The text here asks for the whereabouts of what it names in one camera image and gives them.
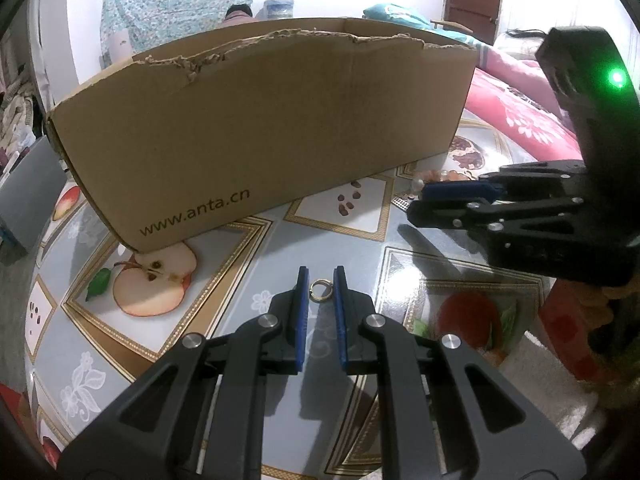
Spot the blue printed pillow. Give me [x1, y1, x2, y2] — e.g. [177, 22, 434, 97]
[362, 2, 433, 28]

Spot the teal patterned wall cloth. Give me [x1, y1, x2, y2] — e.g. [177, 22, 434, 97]
[100, 0, 253, 68]

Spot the fruit print mat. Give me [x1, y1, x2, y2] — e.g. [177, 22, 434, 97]
[22, 120, 601, 480]

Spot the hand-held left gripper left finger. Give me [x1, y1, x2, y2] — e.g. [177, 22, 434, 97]
[57, 266, 309, 480]

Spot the brown wooden door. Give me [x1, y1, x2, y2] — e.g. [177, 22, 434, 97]
[442, 0, 506, 43]

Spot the brown cardboard box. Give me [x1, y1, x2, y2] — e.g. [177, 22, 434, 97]
[45, 16, 478, 254]

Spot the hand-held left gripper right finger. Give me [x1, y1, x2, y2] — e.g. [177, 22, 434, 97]
[333, 265, 587, 480]

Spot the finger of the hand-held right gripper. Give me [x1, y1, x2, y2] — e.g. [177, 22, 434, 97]
[421, 160, 586, 202]
[406, 195, 586, 241]

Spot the pink bead bracelet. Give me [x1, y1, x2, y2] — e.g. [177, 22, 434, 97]
[411, 167, 481, 193]

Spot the blue water jug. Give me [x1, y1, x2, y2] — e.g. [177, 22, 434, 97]
[262, 0, 296, 22]

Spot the heap of clothes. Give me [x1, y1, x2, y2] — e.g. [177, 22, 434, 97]
[0, 65, 41, 161]

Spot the grey box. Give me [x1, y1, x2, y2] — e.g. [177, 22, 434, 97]
[0, 135, 68, 266]

